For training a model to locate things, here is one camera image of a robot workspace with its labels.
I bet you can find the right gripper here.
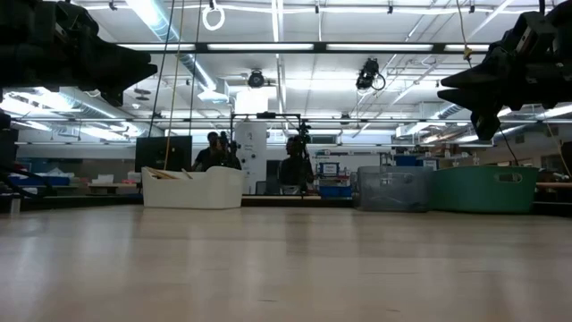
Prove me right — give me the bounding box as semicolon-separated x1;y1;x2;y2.
437;44;555;142

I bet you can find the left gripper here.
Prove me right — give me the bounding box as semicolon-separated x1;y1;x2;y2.
48;26;158;108

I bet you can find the gold spoon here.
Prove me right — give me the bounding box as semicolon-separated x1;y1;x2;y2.
145;166;173;181

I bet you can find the black box on stand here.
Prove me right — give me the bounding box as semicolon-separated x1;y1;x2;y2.
135;135;194;173

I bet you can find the teal plastic bin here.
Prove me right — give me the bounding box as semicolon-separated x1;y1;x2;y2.
429;165;541;215

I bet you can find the person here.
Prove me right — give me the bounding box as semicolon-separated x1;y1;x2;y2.
190;131;243;173
278;133;315;197

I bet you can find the blue crate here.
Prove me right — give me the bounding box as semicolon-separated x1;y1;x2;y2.
318;184;355;199
16;174;72;188

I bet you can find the grey translucent plastic bin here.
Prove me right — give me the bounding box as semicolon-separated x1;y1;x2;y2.
356;165;433;213

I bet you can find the white plastic bin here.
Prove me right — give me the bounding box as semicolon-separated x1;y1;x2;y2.
141;165;247;210

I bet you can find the white pillar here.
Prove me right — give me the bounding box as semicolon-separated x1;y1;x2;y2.
232;120;269;195

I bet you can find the black cable with yellow connector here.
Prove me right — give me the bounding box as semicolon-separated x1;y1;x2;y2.
454;0;522;168

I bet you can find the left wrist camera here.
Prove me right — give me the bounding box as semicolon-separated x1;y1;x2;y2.
53;0;100;36

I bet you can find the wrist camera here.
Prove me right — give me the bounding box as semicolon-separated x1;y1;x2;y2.
502;11;559;54
53;0;100;36

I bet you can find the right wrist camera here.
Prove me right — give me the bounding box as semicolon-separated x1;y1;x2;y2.
502;11;559;54

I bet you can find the white hanging ring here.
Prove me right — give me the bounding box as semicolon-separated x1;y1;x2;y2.
201;4;226;32

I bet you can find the black hanging camera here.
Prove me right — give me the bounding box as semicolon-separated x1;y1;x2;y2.
355;56;387;92
247;68;266;89

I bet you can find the thin black stand frame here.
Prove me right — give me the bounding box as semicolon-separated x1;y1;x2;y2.
229;111;303;199

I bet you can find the black frame beam with lights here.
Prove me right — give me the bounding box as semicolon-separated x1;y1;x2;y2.
116;41;491;56

